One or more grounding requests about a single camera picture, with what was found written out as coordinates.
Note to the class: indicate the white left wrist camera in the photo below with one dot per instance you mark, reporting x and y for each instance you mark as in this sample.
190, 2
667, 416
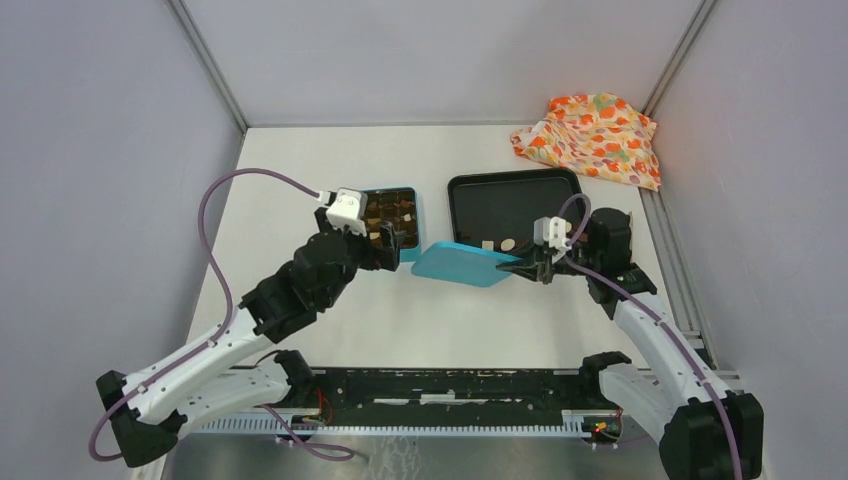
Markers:
346, 211

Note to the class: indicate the white oval chocolate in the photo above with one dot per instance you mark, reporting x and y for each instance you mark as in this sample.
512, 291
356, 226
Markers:
507, 245

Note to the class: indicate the teal chocolate tin box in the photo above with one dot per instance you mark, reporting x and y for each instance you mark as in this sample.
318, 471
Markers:
399, 207

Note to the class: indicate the black chocolate tray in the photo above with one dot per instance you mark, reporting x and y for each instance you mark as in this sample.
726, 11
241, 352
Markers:
497, 206

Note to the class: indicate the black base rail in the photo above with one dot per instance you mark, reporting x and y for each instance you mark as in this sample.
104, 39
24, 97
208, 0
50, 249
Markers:
371, 397

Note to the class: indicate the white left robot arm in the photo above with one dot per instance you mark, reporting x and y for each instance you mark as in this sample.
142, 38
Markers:
150, 410

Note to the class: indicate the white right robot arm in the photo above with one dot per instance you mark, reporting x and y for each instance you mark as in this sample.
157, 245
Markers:
703, 428

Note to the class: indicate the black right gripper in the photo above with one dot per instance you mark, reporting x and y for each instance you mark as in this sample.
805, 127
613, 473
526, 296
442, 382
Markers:
540, 265

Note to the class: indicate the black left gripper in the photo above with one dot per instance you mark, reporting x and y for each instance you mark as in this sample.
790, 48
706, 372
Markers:
377, 256

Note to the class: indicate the floral orange cloth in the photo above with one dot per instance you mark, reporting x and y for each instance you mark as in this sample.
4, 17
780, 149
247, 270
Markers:
595, 135

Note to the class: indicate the teal tin lid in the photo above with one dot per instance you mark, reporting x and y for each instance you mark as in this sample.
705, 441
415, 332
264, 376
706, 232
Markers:
461, 264

